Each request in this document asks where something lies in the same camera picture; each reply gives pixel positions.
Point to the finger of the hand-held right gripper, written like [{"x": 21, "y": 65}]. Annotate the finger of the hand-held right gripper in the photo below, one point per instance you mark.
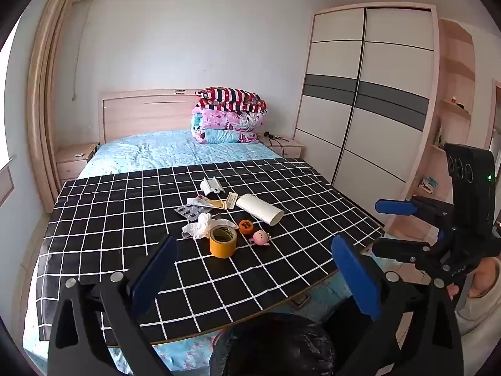
[
  {"x": 393, "y": 206},
  {"x": 399, "y": 251}
]

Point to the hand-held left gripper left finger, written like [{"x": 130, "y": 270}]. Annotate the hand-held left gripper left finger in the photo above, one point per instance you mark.
[{"x": 154, "y": 270}]

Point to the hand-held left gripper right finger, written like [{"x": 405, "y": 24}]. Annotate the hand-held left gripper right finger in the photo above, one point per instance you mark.
[{"x": 356, "y": 278}]

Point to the white tissue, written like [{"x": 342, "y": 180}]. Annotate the white tissue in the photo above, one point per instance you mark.
[{"x": 199, "y": 227}]

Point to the pill blister pack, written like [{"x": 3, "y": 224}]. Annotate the pill blister pack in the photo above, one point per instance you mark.
[{"x": 190, "y": 212}]

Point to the yellow tape roll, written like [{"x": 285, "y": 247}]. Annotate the yellow tape roll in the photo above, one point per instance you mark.
[{"x": 223, "y": 248}]

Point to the white yellow ointment tube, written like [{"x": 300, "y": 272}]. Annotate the white yellow ointment tube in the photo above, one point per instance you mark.
[{"x": 207, "y": 203}]

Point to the white plastic bracket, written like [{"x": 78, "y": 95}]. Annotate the white plastic bracket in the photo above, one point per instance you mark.
[{"x": 209, "y": 186}]

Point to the small orange round lid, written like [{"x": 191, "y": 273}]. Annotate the small orange round lid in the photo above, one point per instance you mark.
[{"x": 245, "y": 227}]

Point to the cotton swab packet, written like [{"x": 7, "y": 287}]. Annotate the cotton swab packet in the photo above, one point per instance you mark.
[{"x": 231, "y": 200}]

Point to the pink pig toy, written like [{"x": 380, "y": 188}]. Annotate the pink pig toy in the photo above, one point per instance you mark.
[{"x": 259, "y": 237}]

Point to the round bin with black bag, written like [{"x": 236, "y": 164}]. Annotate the round bin with black bag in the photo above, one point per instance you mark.
[{"x": 274, "y": 348}]

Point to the white paper tube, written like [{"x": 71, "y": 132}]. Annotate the white paper tube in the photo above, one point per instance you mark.
[{"x": 256, "y": 205}]

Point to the person's right forearm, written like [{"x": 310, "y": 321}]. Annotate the person's right forearm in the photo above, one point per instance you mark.
[{"x": 481, "y": 321}]

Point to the person's right hand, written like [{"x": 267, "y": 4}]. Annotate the person's right hand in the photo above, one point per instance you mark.
[{"x": 485, "y": 278}]

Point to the small blue white box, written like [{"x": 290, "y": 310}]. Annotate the small blue white box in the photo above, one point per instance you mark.
[{"x": 428, "y": 184}]

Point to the white grey sliding wardrobe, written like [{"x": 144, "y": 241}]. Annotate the white grey sliding wardrobe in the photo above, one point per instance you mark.
[{"x": 372, "y": 125}]

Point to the wooden nightstand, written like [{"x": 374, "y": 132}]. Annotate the wooden nightstand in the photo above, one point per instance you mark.
[
  {"x": 72, "y": 160},
  {"x": 289, "y": 149}
]

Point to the light blue quilt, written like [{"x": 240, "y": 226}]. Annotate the light blue quilt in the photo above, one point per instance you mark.
[{"x": 219, "y": 136}]

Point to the wooden bed headboard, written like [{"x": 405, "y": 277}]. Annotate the wooden bed headboard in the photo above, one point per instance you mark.
[{"x": 148, "y": 113}]

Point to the pink cartoon quilt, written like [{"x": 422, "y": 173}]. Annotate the pink cartoon quilt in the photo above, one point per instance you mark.
[{"x": 223, "y": 120}]

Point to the red navy striped quilt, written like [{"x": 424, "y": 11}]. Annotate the red navy striped quilt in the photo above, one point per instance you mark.
[{"x": 231, "y": 100}]

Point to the wooden window trim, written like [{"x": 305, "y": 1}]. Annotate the wooden window trim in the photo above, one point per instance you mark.
[{"x": 43, "y": 105}]

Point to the window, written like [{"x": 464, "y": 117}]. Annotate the window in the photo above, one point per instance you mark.
[{"x": 4, "y": 105}]

